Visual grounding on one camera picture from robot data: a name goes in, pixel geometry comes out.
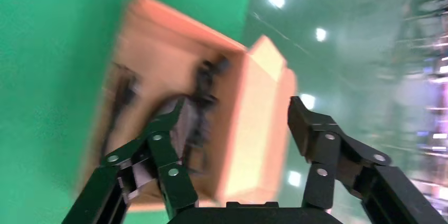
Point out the open brown cardboard box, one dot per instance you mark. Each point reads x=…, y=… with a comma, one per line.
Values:
x=255, y=117

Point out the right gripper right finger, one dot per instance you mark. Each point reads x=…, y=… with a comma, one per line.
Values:
x=325, y=145

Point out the green tablecloth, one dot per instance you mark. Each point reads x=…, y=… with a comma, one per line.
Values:
x=52, y=75

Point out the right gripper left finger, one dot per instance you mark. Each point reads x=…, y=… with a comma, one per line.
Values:
x=164, y=159

